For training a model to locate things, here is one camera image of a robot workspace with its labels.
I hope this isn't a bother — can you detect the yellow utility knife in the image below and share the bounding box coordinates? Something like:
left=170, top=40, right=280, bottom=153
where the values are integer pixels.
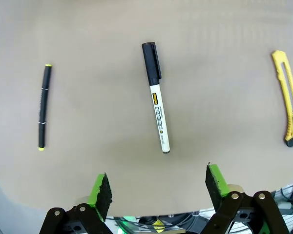
left=271, top=50, right=293, bottom=148

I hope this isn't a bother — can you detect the black cable bundle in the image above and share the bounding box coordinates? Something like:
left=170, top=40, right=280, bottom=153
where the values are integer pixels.
left=271, top=180, right=293, bottom=220

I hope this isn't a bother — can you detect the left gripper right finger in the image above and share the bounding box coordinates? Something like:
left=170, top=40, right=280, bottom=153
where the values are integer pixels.
left=202, top=164, right=290, bottom=234

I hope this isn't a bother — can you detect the white marker with black cap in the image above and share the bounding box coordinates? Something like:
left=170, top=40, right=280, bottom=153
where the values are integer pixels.
left=141, top=42, right=171, bottom=154

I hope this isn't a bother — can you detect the black pen with yellow ends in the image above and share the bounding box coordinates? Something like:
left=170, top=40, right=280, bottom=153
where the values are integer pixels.
left=38, top=63, right=53, bottom=151

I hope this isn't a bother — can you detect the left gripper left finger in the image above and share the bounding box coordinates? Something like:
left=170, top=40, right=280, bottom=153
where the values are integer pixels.
left=39, top=172, right=113, bottom=234

